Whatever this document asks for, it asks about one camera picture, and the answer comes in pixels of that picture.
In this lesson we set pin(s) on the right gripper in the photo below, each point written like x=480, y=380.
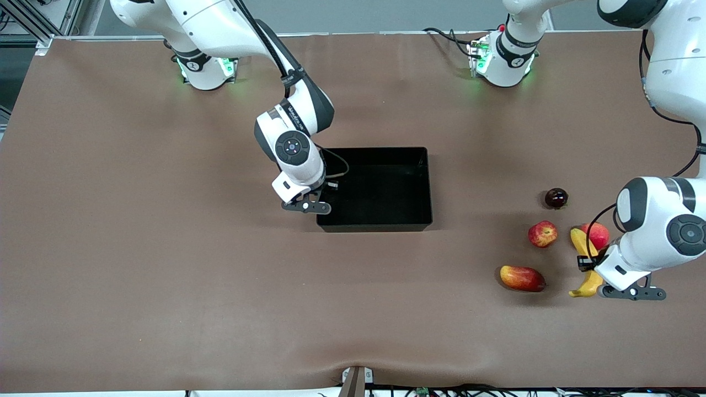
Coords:
x=316, y=193

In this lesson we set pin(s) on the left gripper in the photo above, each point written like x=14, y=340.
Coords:
x=597, y=257

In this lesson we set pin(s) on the yellow banana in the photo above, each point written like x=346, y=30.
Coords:
x=579, y=240

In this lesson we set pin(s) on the red yellow apple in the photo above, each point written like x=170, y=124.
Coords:
x=543, y=234

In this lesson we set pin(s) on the black plastic box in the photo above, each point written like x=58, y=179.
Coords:
x=386, y=187

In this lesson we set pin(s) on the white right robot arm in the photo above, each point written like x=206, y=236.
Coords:
x=220, y=22

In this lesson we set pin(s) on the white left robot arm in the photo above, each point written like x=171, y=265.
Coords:
x=678, y=71

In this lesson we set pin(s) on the red yellow mango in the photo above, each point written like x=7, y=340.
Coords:
x=523, y=278

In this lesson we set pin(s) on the dark purple plum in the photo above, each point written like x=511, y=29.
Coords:
x=556, y=198

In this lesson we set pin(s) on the brown table mat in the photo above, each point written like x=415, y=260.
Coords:
x=165, y=303

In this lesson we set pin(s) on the silver table edge rail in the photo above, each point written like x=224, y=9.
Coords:
x=358, y=33

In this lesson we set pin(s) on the grey camera stand clamp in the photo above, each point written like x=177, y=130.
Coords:
x=356, y=380

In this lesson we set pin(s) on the aluminium frame strut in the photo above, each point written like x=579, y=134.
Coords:
x=43, y=39

